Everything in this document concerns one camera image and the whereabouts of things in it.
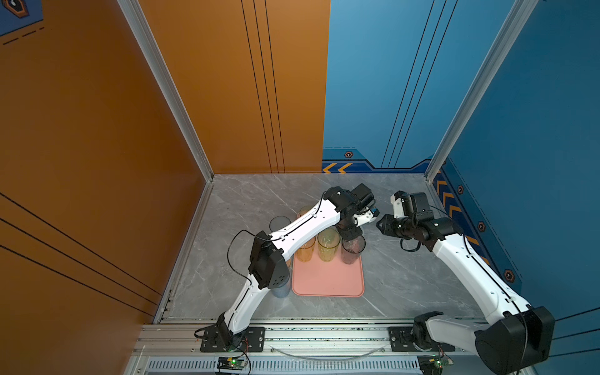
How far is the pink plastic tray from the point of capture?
0.84 metres

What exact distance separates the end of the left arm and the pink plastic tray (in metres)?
0.22

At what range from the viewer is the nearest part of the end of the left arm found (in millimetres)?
588
